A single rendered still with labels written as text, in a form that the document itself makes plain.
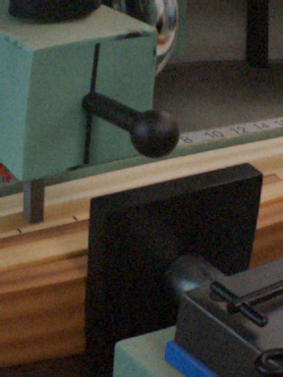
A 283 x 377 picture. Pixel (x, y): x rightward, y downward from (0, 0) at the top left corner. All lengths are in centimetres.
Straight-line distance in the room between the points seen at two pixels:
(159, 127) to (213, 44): 308
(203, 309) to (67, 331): 13
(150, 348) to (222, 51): 312
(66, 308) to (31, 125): 10
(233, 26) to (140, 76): 305
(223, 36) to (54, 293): 305
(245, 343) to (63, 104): 15
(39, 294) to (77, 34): 13
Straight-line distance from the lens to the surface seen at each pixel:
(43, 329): 53
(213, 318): 41
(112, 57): 49
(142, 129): 45
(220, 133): 67
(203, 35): 349
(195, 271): 52
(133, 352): 45
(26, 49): 47
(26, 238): 55
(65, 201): 59
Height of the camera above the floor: 123
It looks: 27 degrees down
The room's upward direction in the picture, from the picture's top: 5 degrees clockwise
